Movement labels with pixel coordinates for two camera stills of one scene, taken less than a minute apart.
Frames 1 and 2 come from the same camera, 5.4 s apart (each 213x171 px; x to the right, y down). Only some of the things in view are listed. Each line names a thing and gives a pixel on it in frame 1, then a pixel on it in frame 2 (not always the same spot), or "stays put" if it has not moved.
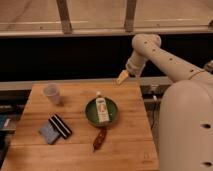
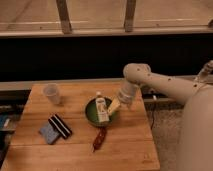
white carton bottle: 101,108 stays put
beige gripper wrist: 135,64 to 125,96
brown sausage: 100,138 stays put
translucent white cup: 51,91 stays put
